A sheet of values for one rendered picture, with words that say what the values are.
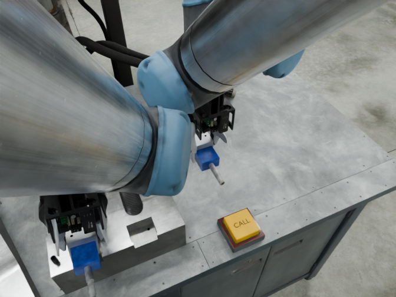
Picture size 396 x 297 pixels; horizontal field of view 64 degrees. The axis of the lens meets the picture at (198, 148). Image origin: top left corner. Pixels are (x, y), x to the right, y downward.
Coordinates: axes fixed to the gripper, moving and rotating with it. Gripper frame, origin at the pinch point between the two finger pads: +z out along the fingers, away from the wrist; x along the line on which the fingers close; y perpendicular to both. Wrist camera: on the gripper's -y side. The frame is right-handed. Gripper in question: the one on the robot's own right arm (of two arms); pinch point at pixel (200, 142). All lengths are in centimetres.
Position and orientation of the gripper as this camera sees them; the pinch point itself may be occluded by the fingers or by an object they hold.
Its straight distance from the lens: 70.6
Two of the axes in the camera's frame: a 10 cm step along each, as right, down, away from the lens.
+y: 4.1, 6.7, -6.2
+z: 0.0, 6.8, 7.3
